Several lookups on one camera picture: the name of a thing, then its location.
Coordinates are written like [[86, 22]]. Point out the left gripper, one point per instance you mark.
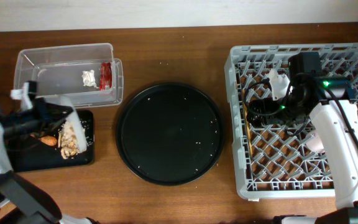
[[51, 112]]

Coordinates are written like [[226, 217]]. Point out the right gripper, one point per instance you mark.
[[268, 116]]

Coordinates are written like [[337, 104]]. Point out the carrot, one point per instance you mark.
[[48, 140]]

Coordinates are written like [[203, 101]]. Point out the wooden chopstick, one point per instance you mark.
[[247, 125]]

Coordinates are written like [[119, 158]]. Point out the grey plate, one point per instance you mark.
[[74, 120]]

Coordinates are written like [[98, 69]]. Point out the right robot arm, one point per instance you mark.
[[329, 103]]

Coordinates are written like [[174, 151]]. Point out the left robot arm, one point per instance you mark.
[[33, 205]]

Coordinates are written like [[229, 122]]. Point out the grey dishwasher rack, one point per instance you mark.
[[281, 165]]

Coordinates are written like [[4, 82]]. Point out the peanut and rice scraps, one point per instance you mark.
[[67, 141]]

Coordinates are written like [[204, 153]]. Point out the black rectangular tray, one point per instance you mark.
[[31, 154]]

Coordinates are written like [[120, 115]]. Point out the crumpled white tissue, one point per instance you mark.
[[89, 79]]

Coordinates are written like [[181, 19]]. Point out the clear plastic bin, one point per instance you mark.
[[58, 71]]

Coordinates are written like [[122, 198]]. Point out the red wrapper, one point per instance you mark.
[[105, 81]]

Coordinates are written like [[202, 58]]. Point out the black round tray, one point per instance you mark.
[[170, 134]]

